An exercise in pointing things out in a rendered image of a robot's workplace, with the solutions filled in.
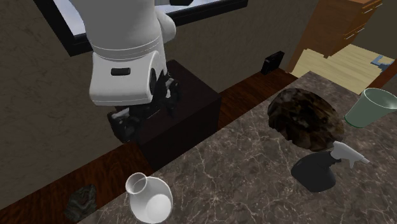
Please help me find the dark robot stand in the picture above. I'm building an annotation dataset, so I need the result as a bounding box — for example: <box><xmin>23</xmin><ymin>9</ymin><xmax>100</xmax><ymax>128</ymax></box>
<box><xmin>136</xmin><ymin>59</ymin><xmax>223</xmax><ymax>172</ymax></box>

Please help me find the white vase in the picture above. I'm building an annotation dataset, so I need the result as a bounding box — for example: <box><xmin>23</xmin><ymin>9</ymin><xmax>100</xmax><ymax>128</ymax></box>
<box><xmin>125</xmin><ymin>172</ymin><xmax>174</xmax><ymax>224</ymax></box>

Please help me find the black spray bottle white trigger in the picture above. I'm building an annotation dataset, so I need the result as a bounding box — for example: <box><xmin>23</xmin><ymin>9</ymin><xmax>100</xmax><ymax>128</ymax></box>
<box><xmin>290</xmin><ymin>141</ymin><xmax>370</xmax><ymax>193</ymax></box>

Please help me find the green cup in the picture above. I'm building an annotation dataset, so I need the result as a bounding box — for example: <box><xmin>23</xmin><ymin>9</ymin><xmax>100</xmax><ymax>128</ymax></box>
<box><xmin>344</xmin><ymin>87</ymin><xmax>397</xmax><ymax>129</ymax></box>

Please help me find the small black box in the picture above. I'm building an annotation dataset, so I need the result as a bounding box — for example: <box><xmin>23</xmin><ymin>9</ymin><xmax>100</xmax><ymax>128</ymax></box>
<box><xmin>260</xmin><ymin>50</ymin><xmax>286</xmax><ymax>76</ymax></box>

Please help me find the dark mottled lump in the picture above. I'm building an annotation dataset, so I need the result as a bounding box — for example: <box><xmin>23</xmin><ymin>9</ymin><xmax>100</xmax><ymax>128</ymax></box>
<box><xmin>63</xmin><ymin>184</ymin><xmax>98</xmax><ymax>223</ymax></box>

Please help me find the wooden chest of drawers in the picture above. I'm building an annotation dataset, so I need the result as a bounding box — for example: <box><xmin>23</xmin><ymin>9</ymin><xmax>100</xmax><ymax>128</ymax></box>
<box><xmin>285</xmin><ymin>0</ymin><xmax>384</xmax><ymax>74</ymax></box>

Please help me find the dark brown mottled bowl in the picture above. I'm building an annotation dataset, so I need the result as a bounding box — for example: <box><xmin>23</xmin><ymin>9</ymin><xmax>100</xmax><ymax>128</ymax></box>
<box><xmin>267</xmin><ymin>88</ymin><xmax>345</xmax><ymax>153</ymax></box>

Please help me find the black framed window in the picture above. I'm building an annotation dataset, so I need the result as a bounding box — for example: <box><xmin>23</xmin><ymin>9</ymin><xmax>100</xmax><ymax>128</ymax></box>
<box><xmin>32</xmin><ymin>0</ymin><xmax>249</xmax><ymax>57</ymax></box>

